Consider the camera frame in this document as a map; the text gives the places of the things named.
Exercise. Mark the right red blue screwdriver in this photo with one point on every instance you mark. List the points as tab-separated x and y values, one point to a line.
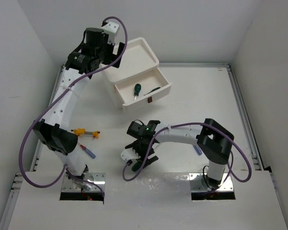
197	150

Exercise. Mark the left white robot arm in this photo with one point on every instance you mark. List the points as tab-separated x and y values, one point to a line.
95	48

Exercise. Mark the red blue screwdriver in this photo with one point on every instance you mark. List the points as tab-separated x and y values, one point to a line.
87	151
197	150

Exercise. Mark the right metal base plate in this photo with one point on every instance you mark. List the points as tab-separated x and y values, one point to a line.
198	185

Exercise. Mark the left red blue screwdriver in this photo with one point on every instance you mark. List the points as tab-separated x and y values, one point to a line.
87	151

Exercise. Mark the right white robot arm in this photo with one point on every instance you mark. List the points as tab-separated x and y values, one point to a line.
214	141

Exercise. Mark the small stubby green screwdriver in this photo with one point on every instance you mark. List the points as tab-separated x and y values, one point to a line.
137	89

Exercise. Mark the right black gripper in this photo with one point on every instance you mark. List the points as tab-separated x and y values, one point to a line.
135	146

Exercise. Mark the long green screwdriver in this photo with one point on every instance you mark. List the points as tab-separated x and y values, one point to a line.
138	163

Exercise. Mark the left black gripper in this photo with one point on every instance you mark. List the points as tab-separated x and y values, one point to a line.
111	58

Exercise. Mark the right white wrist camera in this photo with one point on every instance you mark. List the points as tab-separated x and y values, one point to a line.
129	155

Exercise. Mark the white front cover board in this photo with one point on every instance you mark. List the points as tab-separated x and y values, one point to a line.
152	202

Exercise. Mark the yellow clamp tool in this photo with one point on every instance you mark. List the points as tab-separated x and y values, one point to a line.
83	132

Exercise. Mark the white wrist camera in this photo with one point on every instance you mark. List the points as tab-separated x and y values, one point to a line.
111	29
129	155

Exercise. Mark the white drawer cabinet box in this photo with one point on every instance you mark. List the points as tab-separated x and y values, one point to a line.
137	59

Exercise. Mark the white pull-out drawer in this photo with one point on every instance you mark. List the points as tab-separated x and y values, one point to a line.
148	81

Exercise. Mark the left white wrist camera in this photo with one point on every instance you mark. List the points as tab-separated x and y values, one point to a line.
111	29

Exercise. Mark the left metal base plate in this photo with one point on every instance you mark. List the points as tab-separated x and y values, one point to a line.
92	182

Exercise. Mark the metal base plate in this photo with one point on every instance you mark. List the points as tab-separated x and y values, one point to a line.
92	182
198	185

